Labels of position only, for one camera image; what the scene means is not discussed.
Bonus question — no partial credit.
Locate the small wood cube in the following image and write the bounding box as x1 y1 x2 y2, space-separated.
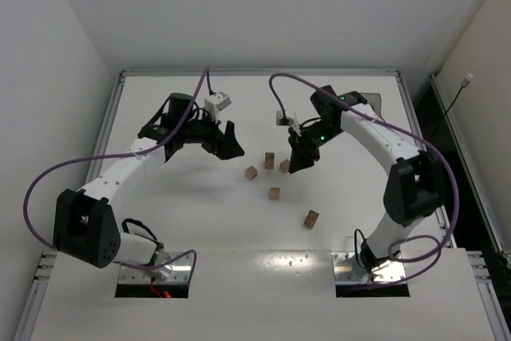
268 187 280 200
244 165 259 180
279 159 290 173

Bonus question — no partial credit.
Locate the long light wood block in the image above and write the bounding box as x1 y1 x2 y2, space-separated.
263 153 275 169

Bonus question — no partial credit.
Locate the long striped wood block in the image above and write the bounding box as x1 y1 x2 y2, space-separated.
303 210 319 229

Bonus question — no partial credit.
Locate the smoky transparent plastic bin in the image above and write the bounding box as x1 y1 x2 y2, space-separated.
361 93 382 118

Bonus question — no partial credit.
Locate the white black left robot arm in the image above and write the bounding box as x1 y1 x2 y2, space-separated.
53 93 244 270

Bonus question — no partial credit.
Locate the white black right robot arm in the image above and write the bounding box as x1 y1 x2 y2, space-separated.
288 85 446 272

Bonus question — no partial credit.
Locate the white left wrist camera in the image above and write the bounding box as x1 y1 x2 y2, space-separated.
204 92 232 122

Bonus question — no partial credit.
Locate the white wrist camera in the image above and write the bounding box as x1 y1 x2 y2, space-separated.
204 92 232 122
275 110 301 136

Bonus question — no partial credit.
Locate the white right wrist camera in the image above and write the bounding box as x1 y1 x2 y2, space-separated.
275 110 301 136

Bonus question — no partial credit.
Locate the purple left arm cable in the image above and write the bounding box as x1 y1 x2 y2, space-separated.
22 65 199 270

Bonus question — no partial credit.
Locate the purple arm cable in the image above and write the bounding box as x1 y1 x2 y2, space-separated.
268 73 462 287
22 65 199 270

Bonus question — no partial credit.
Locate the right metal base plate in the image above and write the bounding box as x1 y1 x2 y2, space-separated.
331 252 406 286

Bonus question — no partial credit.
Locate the metal base plate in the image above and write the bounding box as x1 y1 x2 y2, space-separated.
331 252 406 286
117 254 194 285

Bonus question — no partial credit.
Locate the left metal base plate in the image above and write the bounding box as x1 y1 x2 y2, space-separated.
117 254 194 285

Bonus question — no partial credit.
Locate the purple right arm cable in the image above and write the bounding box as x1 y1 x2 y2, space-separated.
268 73 462 287

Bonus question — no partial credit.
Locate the black wall cable with plug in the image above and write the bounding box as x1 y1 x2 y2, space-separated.
433 73 474 126

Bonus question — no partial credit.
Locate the aluminium table frame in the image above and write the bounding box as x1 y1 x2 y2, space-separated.
28 69 510 340

